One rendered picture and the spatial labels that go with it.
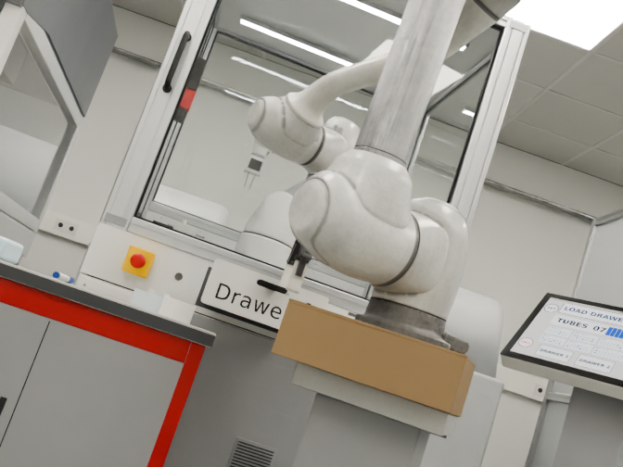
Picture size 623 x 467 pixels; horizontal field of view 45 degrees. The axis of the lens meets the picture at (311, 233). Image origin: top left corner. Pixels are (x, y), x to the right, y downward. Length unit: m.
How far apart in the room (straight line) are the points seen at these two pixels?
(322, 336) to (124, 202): 0.97
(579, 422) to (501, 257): 3.61
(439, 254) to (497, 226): 4.33
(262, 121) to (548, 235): 4.42
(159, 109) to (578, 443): 1.46
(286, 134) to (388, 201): 0.40
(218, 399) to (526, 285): 3.91
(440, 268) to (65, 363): 0.74
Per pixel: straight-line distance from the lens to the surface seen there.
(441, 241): 1.40
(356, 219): 1.25
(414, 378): 1.28
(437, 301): 1.42
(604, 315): 2.27
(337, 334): 1.31
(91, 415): 1.53
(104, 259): 2.12
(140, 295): 1.73
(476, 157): 2.34
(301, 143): 1.63
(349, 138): 1.72
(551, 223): 5.88
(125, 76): 5.75
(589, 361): 2.12
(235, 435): 2.13
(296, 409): 2.15
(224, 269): 1.77
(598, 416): 2.17
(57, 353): 1.53
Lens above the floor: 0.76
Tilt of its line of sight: 10 degrees up
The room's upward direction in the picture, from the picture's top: 19 degrees clockwise
